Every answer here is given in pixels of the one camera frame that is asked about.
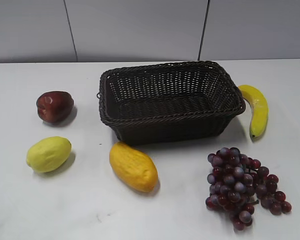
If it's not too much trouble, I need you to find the yellow lemon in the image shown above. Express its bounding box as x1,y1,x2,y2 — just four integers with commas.
26,136,72,173

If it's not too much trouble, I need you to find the purple grape bunch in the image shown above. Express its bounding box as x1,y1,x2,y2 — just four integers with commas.
205,147,292,231

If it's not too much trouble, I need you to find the yellow banana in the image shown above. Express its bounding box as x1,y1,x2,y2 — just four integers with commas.
238,84,269,139

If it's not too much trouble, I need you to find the dark brown wicker basket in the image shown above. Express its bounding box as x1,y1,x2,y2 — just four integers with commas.
98,61,246,146

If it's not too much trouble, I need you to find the dark red apple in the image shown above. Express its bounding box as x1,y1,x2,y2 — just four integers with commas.
36,91,74,124

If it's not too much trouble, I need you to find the orange yellow mango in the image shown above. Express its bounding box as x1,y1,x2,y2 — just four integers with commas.
109,141,159,193

